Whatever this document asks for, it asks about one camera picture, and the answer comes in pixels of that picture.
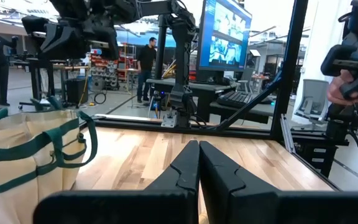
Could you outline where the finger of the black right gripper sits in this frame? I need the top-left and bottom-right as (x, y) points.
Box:
(83, 26), (120, 61)
(39, 24), (88, 60)

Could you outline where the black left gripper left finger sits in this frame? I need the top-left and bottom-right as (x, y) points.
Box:
(32, 139), (200, 224)

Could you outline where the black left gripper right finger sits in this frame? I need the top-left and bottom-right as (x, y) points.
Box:
(199, 140), (358, 224)

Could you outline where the beige canvas bag green trim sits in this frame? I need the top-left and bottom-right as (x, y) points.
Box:
(0, 96), (99, 224)

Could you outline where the shelf with red bins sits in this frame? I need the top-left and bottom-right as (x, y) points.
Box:
(88, 43), (137, 91)

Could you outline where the black-legged work table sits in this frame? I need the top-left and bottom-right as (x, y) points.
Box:
(9, 57), (90, 110)

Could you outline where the black waste bin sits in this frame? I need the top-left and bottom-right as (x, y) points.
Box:
(65, 77), (89, 105)

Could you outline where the black drawer cabinet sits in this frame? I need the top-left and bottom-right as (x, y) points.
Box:
(292, 140), (339, 179)

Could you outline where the black computer keyboard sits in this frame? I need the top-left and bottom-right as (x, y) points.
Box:
(216, 90), (275, 109)

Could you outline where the black computer desk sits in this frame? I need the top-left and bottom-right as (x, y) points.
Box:
(146, 77), (280, 126)

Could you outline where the grey computer monitor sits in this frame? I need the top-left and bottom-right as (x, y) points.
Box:
(196, 0), (253, 73)

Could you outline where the grey office chair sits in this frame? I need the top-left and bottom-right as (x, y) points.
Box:
(292, 78), (331, 127)

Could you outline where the person's hand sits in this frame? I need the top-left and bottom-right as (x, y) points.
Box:
(326, 70), (358, 107)

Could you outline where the coiled black hose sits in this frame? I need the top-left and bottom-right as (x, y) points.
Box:
(93, 91), (108, 106)

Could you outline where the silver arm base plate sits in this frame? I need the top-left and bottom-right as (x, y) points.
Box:
(160, 113), (179, 129)

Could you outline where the black aluminium table frame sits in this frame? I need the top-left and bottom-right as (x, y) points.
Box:
(79, 0), (343, 192)

